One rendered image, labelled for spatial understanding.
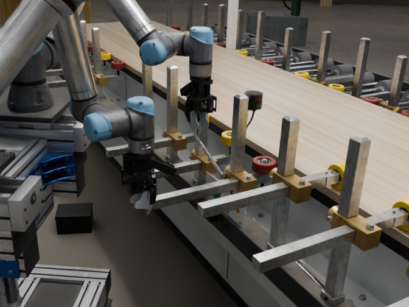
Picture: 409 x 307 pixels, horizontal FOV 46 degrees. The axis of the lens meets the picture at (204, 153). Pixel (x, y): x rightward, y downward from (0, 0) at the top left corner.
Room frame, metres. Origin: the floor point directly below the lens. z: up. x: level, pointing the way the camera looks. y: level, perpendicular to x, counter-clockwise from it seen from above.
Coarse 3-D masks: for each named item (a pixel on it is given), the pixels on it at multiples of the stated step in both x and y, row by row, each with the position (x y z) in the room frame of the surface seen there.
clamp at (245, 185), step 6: (228, 168) 1.49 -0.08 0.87; (228, 174) 1.47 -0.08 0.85; (234, 174) 1.45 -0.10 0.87; (240, 174) 1.45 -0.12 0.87; (246, 174) 1.45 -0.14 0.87; (240, 180) 1.41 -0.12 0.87; (246, 180) 1.40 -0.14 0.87; (252, 180) 1.41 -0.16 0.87; (240, 186) 1.41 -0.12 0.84; (246, 186) 1.39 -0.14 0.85; (252, 186) 1.40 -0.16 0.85
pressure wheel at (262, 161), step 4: (260, 156) 1.52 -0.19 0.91; (264, 156) 1.52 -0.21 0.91; (256, 160) 1.48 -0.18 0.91; (260, 160) 1.49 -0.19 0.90; (264, 160) 1.48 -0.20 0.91; (268, 160) 1.49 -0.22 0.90; (272, 160) 1.49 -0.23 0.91; (252, 164) 1.48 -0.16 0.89; (256, 164) 1.46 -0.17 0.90; (260, 164) 1.45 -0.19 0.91; (264, 164) 1.45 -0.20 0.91; (268, 164) 1.45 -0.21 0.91; (272, 164) 1.46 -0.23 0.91; (252, 168) 1.48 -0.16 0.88; (256, 168) 1.46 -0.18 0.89; (260, 168) 1.45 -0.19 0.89; (264, 168) 1.45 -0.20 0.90; (268, 168) 1.45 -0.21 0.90; (272, 168) 1.45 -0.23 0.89; (256, 172) 1.46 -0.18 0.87; (260, 172) 1.45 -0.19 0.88; (264, 172) 1.45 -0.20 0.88; (268, 172) 1.45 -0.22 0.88; (260, 184) 1.48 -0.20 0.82
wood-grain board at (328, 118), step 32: (128, 64) 2.78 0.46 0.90; (160, 64) 2.81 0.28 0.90; (224, 64) 2.86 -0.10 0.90; (256, 64) 2.89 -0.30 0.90; (224, 96) 2.22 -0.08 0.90; (288, 96) 2.25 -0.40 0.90; (320, 96) 2.27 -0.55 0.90; (352, 96) 2.29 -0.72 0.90; (224, 128) 1.84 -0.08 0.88; (256, 128) 1.81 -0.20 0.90; (320, 128) 1.83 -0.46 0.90; (352, 128) 1.85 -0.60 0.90; (384, 128) 1.86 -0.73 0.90; (320, 160) 1.52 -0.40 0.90; (384, 160) 1.54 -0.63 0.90; (384, 192) 1.30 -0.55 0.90
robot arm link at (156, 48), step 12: (108, 0) 1.46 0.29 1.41; (120, 0) 1.45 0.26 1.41; (132, 0) 1.47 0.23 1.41; (120, 12) 1.45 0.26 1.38; (132, 12) 1.45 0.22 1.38; (132, 24) 1.44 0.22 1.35; (144, 24) 1.44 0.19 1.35; (132, 36) 1.45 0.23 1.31; (144, 36) 1.43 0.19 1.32; (156, 36) 1.44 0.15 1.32; (144, 48) 1.41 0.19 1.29; (156, 48) 1.40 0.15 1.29; (168, 48) 1.45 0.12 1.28; (144, 60) 1.41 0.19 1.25; (156, 60) 1.40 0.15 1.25
